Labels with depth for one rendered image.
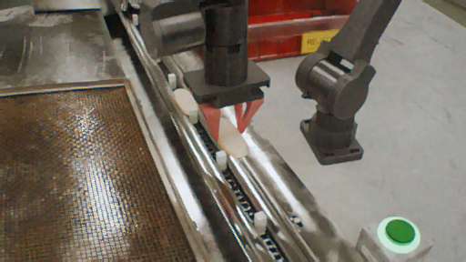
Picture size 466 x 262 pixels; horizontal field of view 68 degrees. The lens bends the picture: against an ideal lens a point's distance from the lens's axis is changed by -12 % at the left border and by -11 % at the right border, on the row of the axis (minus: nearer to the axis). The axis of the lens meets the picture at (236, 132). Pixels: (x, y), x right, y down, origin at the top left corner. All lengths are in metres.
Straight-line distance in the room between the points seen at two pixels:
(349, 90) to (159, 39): 0.31
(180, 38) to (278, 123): 0.39
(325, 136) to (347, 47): 0.16
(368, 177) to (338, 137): 0.09
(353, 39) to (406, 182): 0.26
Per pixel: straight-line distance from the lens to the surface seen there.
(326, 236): 0.53
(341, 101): 0.61
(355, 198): 0.64
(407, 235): 0.50
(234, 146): 0.54
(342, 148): 0.71
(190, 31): 0.43
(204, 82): 0.50
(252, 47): 0.97
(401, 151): 0.76
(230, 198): 0.58
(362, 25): 0.63
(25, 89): 0.79
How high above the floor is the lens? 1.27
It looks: 37 degrees down
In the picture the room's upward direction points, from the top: straight up
